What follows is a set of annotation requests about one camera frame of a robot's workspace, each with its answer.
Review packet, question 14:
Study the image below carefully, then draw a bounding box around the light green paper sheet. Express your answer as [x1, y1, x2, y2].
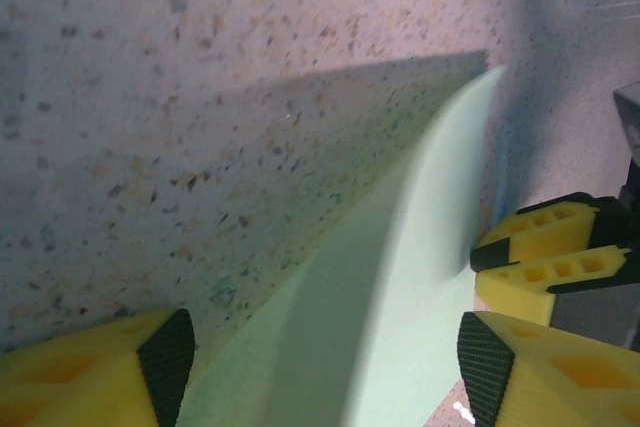
[177, 64, 511, 427]

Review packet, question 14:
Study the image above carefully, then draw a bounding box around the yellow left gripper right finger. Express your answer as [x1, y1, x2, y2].
[457, 310, 640, 427]

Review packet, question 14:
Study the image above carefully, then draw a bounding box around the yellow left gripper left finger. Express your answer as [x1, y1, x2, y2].
[0, 307, 196, 427]

